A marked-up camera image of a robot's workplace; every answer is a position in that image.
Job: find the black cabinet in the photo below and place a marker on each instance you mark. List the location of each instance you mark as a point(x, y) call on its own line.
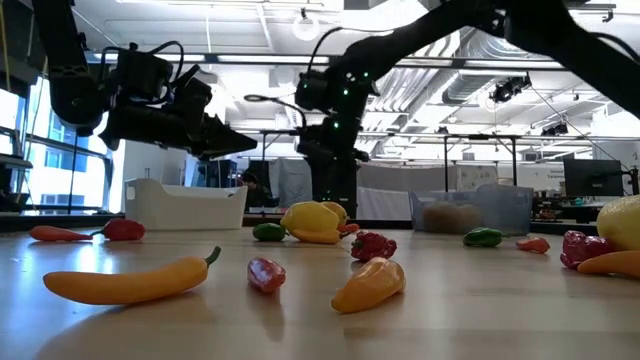
point(217, 174)

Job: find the small green toy pepper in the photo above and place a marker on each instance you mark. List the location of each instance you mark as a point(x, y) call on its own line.
point(269, 232)
point(482, 237)

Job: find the long orange toy chili pepper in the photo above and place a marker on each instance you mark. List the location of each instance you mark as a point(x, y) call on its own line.
point(130, 282)

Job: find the person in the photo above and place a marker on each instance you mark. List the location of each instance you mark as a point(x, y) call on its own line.
point(255, 192)

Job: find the grey fabric curtain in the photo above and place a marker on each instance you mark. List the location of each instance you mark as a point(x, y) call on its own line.
point(290, 182)

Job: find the black metal table frame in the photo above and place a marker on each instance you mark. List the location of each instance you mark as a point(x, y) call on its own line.
point(280, 133)
point(480, 136)

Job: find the dark grey desk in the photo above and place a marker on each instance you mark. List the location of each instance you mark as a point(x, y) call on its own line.
point(15, 161)

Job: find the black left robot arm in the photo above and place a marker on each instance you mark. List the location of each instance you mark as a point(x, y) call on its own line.
point(70, 90)

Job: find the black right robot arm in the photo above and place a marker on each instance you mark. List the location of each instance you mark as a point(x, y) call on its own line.
point(450, 30)

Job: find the small red toy pepper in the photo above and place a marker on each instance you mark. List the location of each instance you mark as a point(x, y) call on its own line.
point(577, 247)
point(372, 246)
point(122, 230)

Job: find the black ceiling camera cluster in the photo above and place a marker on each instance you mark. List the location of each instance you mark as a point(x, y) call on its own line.
point(507, 90)

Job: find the black tripod stand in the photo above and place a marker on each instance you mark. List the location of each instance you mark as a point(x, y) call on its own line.
point(73, 175)

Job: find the black background monitor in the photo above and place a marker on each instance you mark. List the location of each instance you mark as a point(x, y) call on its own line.
point(592, 177)

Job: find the small black ceiling lights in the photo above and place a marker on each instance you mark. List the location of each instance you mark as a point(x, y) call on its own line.
point(555, 130)

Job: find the silver ventilation duct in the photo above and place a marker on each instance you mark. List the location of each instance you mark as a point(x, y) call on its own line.
point(467, 85)

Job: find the white fabric partition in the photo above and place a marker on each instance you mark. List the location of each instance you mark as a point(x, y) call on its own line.
point(385, 202)

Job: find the long ceiling light strip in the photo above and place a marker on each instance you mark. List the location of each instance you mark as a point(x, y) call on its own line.
point(270, 59)

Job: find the white plastic basket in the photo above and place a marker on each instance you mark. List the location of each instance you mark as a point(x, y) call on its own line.
point(185, 210)

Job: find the clear grey plastic basket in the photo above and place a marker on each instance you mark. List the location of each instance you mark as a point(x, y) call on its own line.
point(505, 210)

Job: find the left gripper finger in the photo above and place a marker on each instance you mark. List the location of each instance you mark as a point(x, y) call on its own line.
point(220, 131)
point(220, 149)

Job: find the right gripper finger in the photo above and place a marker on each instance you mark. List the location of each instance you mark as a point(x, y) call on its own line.
point(345, 190)
point(321, 190)

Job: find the cluttered background work desk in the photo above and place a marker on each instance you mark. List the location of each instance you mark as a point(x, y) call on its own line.
point(550, 214)

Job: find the large bright window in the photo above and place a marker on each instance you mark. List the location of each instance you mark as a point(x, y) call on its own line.
point(50, 185)

